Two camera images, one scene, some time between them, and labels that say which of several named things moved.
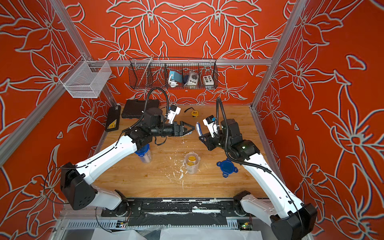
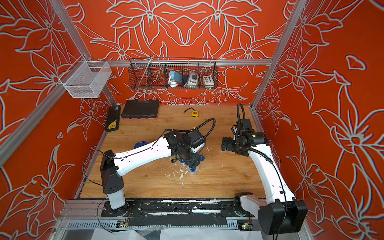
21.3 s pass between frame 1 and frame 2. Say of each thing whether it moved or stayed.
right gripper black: moved
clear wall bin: stayed
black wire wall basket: stayed
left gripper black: moved
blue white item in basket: stayed
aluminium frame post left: stayed
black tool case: stayed
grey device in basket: stayed
